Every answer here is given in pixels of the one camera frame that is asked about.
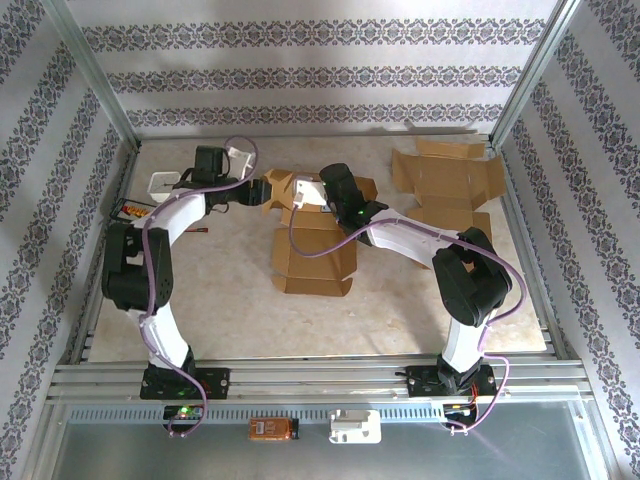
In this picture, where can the circuit board with green light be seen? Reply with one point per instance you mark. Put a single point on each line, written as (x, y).
(184, 412)

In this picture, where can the right aluminium frame post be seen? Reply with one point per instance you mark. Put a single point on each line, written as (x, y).
(535, 70)

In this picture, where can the aluminium frame post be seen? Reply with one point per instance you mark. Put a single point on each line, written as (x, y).
(90, 70)
(535, 70)

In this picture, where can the orange flat device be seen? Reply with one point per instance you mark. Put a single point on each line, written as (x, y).
(270, 430)

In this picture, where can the black case with orange bits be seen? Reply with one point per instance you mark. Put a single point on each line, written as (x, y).
(130, 209)

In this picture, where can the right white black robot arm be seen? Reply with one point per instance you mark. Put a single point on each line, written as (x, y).
(410, 240)

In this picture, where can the white plastic bracket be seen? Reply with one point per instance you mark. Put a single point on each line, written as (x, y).
(355, 427)

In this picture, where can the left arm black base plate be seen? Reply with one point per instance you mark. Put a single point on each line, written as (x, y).
(215, 382)

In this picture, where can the brown cardboard box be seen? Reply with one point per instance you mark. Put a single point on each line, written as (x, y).
(315, 255)
(450, 185)

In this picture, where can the left aluminium frame post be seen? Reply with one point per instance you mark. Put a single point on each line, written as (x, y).
(90, 70)

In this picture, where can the aluminium mounting rail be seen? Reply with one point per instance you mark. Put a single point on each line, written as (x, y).
(320, 375)

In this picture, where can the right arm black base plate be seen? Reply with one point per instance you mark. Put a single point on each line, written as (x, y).
(422, 382)

